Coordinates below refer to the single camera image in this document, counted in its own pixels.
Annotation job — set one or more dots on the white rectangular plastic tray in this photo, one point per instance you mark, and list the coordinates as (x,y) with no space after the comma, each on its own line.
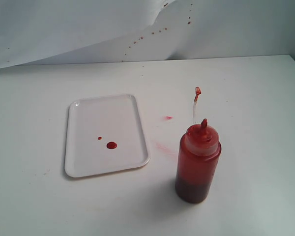
(115,118)

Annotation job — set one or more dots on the red sauce drops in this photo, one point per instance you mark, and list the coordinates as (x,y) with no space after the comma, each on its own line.
(111,145)

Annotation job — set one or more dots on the red sauce squeeze bottle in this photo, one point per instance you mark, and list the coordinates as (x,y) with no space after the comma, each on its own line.
(199,151)

